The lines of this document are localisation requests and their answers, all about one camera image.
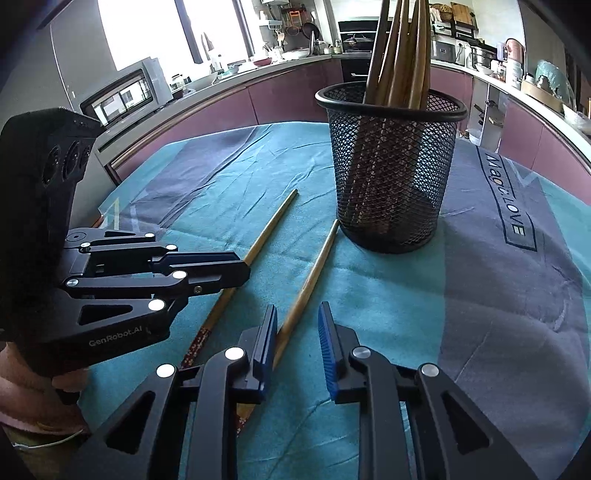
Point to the steel pot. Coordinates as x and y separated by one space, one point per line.
483 57

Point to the kitchen window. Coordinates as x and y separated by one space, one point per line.
152 27

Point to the pink kettle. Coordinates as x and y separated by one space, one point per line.
515 50

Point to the black built-in oven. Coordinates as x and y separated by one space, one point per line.
353 69

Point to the black mesh holder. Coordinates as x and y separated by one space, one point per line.
415 184

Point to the wooden chopstick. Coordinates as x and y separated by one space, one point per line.
272 226
309 281

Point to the black range hood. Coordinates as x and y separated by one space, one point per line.
355 26

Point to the silver microwave oven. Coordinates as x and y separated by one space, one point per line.
120 94

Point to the cardboard box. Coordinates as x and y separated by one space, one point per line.
545 91

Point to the teal and grey printed blanket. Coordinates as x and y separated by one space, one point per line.
485 323

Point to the bundle of wooden chopsticks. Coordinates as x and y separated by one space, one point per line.
397 60

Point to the black lidded wok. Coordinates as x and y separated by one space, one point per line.
356 42

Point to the white bowl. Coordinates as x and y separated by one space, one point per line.
295 53

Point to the red bowl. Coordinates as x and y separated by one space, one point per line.
262 60

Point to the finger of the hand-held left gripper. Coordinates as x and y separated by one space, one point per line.
221 276
198 259

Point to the wooden cutting board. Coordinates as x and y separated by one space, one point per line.
462 12

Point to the white container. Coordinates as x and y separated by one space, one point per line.
513 74

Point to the glass teapot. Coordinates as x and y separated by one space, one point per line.
178 83

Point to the purple base cabinets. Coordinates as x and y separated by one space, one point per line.
277 101
531 138

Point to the person's left hand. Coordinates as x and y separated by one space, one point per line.
27 397

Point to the black frying pan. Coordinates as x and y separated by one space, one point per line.
309 29

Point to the black wall rack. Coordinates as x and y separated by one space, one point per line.
455 27

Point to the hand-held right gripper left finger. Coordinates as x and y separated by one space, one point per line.
267 341

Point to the green plastic bag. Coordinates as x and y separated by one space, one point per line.
556 76

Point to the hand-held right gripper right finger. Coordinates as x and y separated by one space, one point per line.
328 350

